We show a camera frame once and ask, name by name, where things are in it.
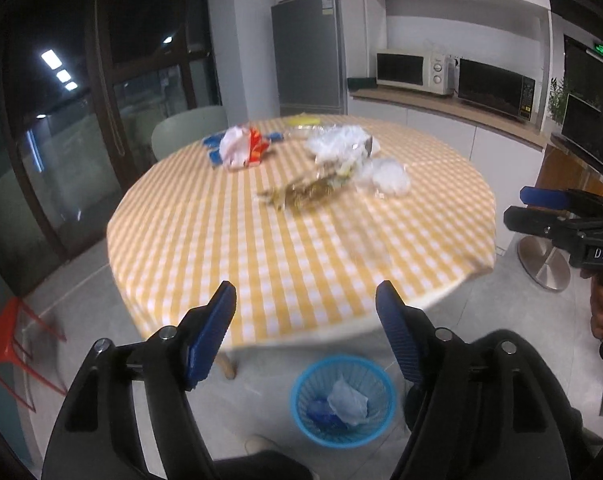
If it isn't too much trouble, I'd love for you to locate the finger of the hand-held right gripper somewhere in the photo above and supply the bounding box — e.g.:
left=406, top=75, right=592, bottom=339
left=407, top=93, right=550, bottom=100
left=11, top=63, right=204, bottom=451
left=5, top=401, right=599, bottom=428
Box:
left=520, top=186, right=603, bottom=221
left=503, top=206, right=589, bottom=251

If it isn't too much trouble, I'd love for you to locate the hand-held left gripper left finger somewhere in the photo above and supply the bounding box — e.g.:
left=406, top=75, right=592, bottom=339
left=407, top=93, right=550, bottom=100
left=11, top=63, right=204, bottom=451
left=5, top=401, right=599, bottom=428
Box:
left=42, top=280, right=238, bottom=480

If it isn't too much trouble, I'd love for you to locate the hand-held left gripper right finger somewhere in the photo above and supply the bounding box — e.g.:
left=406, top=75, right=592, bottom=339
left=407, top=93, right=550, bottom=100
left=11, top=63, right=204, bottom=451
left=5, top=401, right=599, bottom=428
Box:
left=375, top=281, right=589, bottom=480

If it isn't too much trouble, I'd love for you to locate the blue plastic wastebasket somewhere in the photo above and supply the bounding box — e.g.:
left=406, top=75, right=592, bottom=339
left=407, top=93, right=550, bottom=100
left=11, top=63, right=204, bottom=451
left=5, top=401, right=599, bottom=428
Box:
left=290, top=355, right=397, bottom=447

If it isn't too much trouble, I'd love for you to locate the red and white snack bag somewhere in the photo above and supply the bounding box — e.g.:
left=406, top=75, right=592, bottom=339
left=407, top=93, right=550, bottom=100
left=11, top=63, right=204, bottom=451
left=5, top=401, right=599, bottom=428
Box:
left=219, top=126, right=272, bottom=172

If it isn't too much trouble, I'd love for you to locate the large clear plastic bag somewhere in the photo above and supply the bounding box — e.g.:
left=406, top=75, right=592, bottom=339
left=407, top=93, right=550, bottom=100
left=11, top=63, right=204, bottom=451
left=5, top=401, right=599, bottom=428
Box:
left=305, top=125, right=381, bottom=165

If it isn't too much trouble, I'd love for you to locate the round metal stool base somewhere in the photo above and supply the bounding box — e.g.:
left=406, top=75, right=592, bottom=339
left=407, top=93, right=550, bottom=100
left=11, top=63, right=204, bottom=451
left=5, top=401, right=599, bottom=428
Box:
left=517, top=234, right=571, bottom=292

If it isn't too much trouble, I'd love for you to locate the black monitor screen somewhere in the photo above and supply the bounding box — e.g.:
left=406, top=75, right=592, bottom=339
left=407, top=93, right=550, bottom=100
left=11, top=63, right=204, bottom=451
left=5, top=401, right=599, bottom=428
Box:
left=561, top=94, right=603, bottom=176

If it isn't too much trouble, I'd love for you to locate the pale crumpled plastic film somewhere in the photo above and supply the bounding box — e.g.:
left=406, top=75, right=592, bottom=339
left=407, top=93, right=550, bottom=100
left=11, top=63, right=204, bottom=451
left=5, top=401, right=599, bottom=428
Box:
left=326, top=379, right=370, bottom=427

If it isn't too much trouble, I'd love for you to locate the green potted plant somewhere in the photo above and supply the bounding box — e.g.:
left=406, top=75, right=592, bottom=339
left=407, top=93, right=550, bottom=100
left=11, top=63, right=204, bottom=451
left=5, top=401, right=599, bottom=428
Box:
left=549, top=77, right=570, bottom=131

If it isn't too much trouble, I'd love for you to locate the yellow checkered tablecloth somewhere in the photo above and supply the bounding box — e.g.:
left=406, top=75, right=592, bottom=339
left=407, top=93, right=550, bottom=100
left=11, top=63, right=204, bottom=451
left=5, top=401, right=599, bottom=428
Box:
left=106, top=114, right=497, bottom=351

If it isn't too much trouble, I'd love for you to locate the white base cabinet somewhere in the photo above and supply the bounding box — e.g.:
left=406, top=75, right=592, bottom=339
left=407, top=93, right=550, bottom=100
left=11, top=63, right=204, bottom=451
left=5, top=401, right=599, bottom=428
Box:
left=346, top=97, right=542, bottom=256

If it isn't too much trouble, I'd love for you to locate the blue wrapper scrap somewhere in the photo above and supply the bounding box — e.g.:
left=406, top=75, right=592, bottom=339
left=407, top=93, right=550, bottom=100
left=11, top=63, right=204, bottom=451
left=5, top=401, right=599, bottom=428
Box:
left=307, top=398, right=335, bottom=423

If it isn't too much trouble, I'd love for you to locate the black microwave oven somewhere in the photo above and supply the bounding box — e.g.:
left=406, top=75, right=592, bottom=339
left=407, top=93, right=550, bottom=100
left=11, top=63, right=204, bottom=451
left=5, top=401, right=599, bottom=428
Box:
left=456, top=57, right=537, bottom=122

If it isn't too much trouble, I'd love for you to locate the person's white shoe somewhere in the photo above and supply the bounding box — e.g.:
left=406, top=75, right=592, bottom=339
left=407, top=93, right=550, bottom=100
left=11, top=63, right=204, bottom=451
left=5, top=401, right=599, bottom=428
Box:
left=244, top=435, right=288, bottom=457

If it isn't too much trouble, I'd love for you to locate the wooden countertop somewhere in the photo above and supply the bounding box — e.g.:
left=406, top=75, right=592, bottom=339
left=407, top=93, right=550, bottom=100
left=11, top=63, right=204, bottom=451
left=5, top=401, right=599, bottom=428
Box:
left=349, top=87, right=545, bottom=151

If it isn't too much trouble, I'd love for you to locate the small clear plastic bag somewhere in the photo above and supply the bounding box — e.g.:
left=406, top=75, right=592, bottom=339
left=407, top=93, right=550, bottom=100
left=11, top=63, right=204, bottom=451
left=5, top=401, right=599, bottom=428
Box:
left=354, top=157, right=411, bottom=198

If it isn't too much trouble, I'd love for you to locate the white microwave oven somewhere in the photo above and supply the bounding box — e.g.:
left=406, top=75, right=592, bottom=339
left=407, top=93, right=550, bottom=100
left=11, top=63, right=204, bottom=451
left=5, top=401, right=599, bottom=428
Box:
left=375, top=49, right=455, bottom=96

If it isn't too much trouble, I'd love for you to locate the pale green chair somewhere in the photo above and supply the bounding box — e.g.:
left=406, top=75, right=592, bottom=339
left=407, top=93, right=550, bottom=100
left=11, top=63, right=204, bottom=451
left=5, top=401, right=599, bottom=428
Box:
left=150, top=106, right=228, bottom=163

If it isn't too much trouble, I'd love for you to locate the red metal chair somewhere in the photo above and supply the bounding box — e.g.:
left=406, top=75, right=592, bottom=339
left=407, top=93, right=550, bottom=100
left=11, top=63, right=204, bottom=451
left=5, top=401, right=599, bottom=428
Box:
left=0, top=265, right=67, bottom=396

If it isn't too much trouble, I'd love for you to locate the dark glass sliding door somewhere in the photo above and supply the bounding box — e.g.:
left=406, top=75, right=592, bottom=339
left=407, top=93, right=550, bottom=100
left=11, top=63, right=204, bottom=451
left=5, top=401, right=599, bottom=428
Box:
left=0, top=0, right=217, bottom=291

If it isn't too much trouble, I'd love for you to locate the grey refrigerator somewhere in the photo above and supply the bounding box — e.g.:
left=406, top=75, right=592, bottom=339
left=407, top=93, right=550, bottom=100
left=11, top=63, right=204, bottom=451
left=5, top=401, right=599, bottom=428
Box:
left=272, top=0, right=346, bottom=117

